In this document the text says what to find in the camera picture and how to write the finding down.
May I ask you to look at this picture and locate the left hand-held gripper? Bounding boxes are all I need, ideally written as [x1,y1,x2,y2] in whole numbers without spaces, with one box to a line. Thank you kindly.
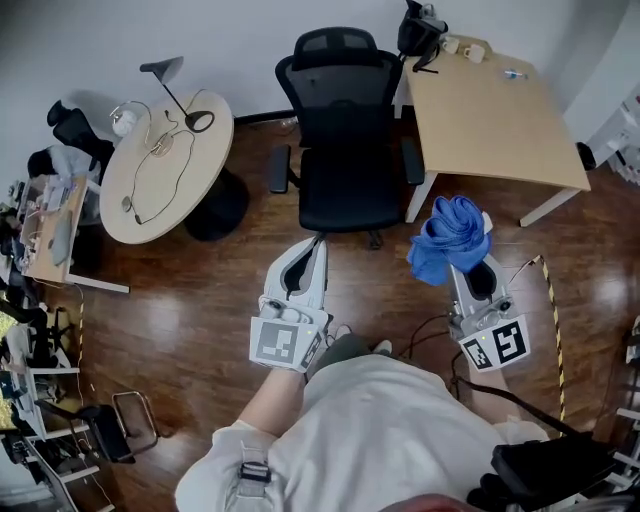
[249,238,333,374]

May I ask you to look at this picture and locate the grey strap with buckle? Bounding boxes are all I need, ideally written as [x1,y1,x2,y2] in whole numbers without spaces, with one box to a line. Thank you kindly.
[235,438,274,503]

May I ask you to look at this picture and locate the white shelf rack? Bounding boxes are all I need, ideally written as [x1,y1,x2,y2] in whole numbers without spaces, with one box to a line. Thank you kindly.
[0,362,104,512]

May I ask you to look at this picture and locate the black floor cable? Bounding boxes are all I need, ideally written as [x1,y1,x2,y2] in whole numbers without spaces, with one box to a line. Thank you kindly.
[408,313,467,399]

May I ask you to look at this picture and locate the black bag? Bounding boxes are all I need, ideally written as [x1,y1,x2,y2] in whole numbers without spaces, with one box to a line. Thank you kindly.
[396,0,450,75]

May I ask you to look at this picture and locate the black mesh chair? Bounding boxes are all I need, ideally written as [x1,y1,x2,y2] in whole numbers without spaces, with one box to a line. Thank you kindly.
[46,99,117,174]

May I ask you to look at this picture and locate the thin metal wire headband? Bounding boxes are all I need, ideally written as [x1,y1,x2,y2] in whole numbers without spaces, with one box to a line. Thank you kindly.
[108,99,176,156]

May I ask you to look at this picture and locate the black metal frame chair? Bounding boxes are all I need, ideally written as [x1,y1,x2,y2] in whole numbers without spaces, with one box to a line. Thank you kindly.
[35,389,161,465]

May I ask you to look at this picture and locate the blue cloth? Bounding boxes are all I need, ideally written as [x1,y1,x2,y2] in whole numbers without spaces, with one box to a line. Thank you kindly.
[405,195,494,288]

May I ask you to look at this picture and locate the small black bin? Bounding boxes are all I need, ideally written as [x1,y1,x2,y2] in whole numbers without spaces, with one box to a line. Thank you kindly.
[575,141,598,173]

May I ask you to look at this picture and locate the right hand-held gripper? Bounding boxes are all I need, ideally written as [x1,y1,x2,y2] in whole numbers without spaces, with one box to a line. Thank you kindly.
[445,211,532,374]

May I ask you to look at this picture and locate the person's white shirt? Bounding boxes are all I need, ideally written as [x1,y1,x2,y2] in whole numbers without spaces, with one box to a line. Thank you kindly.
[174,349,551,512]

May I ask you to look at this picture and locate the person's left forearm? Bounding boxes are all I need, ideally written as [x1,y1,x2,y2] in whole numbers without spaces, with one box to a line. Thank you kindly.
[236,366,307,437]

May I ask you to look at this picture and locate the black desk lamp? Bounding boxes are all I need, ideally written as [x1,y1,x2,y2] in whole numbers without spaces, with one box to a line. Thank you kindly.
[139,55,216,134]

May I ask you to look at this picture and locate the black shoulder bag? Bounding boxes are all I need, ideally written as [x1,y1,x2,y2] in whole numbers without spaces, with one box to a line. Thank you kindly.
[455,375,622,512]

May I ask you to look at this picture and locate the yellow black striped tape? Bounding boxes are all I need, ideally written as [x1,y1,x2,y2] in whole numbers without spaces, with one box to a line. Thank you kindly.
[529,254,567,422]
[75,284,87,406]

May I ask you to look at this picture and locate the rectangular wooden desk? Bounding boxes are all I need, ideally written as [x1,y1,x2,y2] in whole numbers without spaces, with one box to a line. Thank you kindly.
[401,33,593,229]

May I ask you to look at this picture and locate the person's right forearm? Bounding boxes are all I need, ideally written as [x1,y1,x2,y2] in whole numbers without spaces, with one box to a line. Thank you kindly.
[466,368,522,427]

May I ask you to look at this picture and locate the white crumpled paper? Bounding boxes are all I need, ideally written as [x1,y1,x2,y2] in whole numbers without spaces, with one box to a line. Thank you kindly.
[111,110,138,138]

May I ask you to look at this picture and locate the round wooden table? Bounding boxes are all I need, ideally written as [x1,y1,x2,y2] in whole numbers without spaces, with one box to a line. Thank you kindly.
[98,89,251,246]

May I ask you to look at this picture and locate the black office chair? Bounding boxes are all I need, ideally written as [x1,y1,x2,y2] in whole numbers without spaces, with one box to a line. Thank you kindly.
[267,26,427,251]

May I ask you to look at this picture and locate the person's grey trousers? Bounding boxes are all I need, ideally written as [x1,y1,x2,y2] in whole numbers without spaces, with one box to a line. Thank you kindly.
[313,333,375,375]

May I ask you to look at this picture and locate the cluttered wooden desk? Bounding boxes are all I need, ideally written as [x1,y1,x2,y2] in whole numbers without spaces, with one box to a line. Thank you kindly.
[19,173,132,295]

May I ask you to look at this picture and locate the white boxes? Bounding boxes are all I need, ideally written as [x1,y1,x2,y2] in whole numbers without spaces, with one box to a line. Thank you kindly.
[584,83,640,187]

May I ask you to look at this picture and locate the black office chair armrest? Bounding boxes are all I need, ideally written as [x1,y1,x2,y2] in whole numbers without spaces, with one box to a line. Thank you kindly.
[400,136,427,187]
[267,144,292,195]

